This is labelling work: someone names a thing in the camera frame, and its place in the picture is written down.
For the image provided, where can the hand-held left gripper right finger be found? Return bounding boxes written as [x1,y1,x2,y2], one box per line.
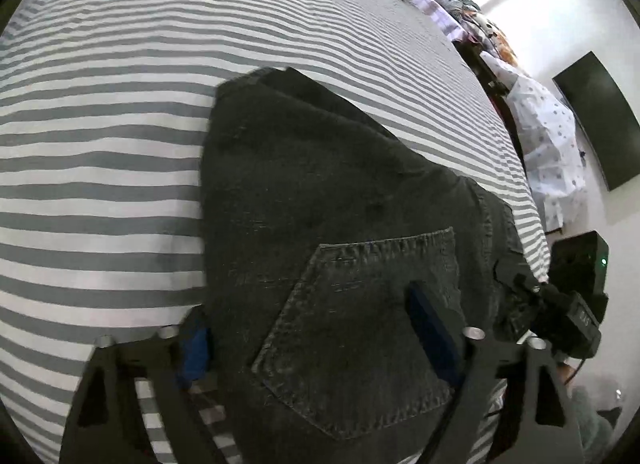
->
[406,281,587,464]

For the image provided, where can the dark grey denim pants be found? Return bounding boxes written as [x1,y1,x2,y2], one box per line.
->
[200,66,538,464]

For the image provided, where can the grey striped bed sheet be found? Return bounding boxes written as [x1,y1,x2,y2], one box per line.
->
[0,0,551,464]

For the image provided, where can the white spotted garment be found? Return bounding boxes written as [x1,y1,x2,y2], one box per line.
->
[480,51,588,235]

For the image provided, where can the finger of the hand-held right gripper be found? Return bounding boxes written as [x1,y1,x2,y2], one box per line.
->
[492,266,556,341]

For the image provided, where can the pile of mixed clothes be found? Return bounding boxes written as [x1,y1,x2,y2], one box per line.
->
[412,0,518,79]

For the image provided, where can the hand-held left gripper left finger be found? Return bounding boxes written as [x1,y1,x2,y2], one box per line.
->
[59,315,226,464]

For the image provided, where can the black wall television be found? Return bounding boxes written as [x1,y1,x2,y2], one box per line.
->
[552,51,640,192]

